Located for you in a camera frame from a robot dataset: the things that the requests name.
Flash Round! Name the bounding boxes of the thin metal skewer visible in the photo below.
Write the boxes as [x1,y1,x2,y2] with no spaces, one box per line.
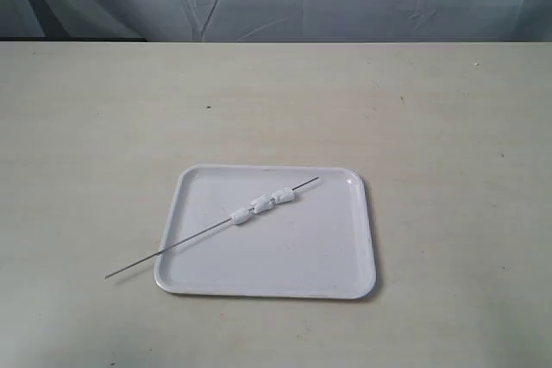
[103,177,320,280]

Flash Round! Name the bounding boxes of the white marshmallow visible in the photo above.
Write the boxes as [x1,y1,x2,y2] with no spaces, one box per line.
[229,208,254,225]
[249,195,274,215]
[271,187,295,204]

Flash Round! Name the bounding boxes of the white rectangular plastic tray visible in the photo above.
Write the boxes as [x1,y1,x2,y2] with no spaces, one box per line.
[154,164,377,300]

